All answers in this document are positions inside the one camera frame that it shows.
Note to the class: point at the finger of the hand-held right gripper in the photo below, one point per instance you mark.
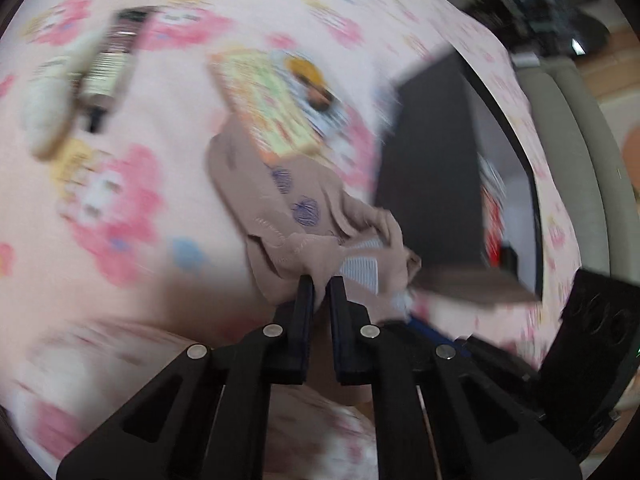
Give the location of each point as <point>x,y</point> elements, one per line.
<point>500,360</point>

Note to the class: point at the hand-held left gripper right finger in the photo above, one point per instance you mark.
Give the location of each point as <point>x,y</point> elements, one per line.
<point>339,310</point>

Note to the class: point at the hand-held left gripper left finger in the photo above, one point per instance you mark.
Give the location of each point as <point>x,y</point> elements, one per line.
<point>305,305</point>

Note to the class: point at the beige cloth with blue prints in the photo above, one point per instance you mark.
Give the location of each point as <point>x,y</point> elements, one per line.
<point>280,210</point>

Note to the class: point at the black box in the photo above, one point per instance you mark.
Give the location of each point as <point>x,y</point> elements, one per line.
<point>425,185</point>

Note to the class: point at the dark brown tube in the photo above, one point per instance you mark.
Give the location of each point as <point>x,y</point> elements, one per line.
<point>112,65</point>

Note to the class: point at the cream plush toy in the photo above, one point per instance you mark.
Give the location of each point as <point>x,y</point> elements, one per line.
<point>47,105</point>

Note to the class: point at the red and white packet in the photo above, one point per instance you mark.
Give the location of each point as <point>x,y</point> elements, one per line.
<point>492,220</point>

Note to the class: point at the grey sofa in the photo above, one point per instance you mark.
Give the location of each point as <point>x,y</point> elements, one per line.
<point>575,160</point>

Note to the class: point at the pink printed blanket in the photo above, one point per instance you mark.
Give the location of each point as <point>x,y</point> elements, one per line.
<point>165,185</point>

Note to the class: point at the dark furniture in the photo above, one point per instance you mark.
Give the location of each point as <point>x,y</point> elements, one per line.
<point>545,5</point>

